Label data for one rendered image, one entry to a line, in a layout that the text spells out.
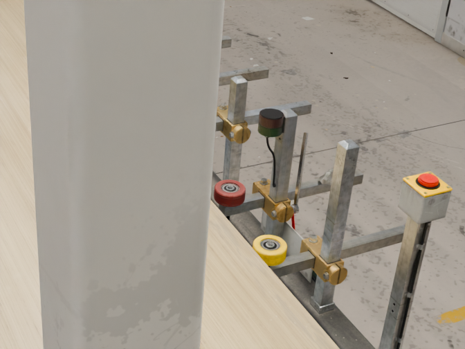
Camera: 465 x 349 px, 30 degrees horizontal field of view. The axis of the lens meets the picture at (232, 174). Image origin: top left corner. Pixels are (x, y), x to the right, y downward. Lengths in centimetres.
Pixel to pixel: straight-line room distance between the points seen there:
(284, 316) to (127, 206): 157
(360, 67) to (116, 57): 496
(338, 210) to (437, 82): 323
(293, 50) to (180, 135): 505
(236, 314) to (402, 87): 334
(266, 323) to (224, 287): 14
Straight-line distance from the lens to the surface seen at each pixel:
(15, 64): 284
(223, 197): 218
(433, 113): 480
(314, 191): 235
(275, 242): 204
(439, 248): 373
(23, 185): 222
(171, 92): 26
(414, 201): 172
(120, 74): 25
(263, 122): 209
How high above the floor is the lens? 210
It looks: 32 degrees down
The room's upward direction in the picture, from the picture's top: 5 degrees clockwise
